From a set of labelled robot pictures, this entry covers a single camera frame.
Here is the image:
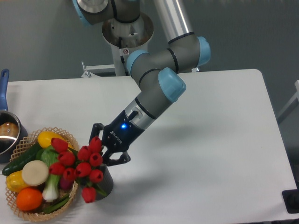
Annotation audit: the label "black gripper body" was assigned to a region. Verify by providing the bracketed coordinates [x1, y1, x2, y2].
[102, 110, 144, 157]

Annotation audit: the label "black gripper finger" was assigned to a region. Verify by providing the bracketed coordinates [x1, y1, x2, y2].
[102, 151, 130, 166]
[88, 123, 105, 143]

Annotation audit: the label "red tulip bouquet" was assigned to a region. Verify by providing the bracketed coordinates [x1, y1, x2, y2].
[49, 136, 107, 203]

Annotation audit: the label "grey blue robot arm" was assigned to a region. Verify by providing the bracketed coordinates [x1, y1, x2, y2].
[73, 0, 211, 166]

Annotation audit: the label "dark grey ribbed vase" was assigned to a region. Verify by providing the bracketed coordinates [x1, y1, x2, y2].
[94, 165, 114, 201]

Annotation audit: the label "yellow squash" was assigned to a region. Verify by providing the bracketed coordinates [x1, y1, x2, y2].
[37, 131, 73, 152]

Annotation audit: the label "green bok choy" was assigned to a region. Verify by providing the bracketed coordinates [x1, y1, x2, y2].
[36, 145, 60, 202]

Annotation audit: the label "purple sweet potato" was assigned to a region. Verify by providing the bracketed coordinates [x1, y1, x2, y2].
[59, 177, 73, 190]

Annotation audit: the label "woven wicker basket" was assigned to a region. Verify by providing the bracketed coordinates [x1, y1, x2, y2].
[5, 127, 78, 222]

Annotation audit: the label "beige round bun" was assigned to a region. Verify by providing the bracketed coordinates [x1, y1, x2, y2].
[21, 160, 49, 186]

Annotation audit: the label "dark green cucumber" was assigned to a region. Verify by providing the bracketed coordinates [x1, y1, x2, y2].
[2, 142, 42, 176]

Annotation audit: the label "green bean pods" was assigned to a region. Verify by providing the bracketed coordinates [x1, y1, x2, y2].
[43, 194, 70, 214]

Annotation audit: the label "yellow bell pepper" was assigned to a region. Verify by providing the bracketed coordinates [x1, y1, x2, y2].
[6, 170, 29, 193]

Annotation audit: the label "orange fruit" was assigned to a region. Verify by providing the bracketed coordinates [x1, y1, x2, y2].
[16, 188, 43, 211]

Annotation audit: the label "black device at edge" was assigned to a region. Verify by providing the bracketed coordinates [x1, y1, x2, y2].
[282, 189, 299, 214]

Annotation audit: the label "white metal base frame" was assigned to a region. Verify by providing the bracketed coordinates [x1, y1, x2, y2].
[81, 61, 201, 78]

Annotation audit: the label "blue saucepan with handle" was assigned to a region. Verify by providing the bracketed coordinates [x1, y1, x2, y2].
[0, 69, 28, 163]

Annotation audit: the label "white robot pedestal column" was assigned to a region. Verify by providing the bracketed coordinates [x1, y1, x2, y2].
[102, 13, 154, 76]

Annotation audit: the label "white frame at right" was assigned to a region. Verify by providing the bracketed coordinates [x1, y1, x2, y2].
[277, 80, 299, 125]

